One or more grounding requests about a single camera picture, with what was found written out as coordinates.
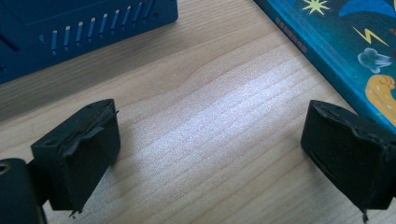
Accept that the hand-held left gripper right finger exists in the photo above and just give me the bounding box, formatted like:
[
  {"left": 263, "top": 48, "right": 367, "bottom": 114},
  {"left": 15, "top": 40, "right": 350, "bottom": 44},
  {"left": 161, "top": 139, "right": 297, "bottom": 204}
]
[{"left": 300, "top": 100, "right": 396, "bottom": 223}]

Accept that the blue picture book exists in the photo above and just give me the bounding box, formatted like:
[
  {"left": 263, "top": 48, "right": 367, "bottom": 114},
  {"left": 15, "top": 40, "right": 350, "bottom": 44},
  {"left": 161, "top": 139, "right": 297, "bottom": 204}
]
[{"left": 253, "top": 0, "right": 396, "bottom": 134}]

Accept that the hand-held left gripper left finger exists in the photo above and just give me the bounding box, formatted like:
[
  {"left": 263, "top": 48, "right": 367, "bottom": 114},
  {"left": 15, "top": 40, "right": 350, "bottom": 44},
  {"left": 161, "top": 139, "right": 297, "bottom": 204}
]
[{"left": 30, "top": 98, "right": 121, "bottom": 218}]

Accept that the blue plastic file rack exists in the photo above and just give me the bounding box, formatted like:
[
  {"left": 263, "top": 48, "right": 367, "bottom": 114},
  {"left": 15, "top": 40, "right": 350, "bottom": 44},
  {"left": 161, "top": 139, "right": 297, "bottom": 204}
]
[{"left": 0, "top": 0, "right": 179, "bottom": 86}]

